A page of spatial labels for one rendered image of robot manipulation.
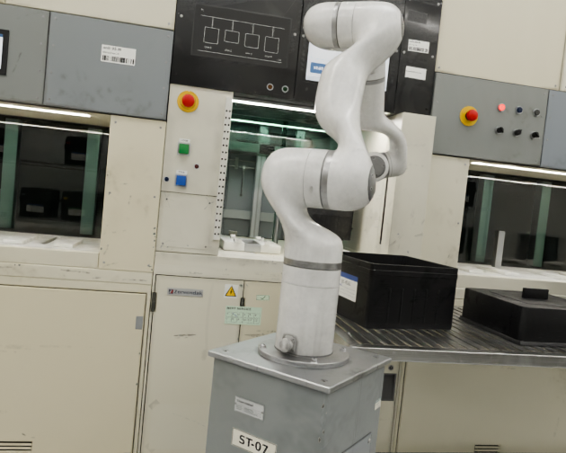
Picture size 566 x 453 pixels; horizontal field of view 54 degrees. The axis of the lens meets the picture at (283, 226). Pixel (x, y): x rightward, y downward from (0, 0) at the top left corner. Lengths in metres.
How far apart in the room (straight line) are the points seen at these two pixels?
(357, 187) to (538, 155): 1.23
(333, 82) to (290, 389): 0.62
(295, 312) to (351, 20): 0.64
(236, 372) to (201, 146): 0.89
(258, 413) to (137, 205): 0.90
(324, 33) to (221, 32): 0.61
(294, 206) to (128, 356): 0.94
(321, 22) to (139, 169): 0.78
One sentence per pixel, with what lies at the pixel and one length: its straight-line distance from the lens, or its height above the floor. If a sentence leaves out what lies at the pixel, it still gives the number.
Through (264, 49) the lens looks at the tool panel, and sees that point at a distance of 1.86.
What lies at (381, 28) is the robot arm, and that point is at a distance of 1.26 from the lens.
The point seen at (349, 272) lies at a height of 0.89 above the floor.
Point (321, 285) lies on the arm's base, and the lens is 1.09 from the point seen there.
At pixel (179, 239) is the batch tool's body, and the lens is 1.80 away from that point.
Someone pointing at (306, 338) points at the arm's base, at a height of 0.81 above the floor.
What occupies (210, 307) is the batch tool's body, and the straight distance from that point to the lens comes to 1.83.
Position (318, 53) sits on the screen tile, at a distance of 1.89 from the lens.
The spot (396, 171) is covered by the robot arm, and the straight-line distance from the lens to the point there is 1.61.
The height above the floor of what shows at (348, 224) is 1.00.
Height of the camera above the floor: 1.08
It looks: 3 degrees down
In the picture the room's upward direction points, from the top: 6 degrees clockwise
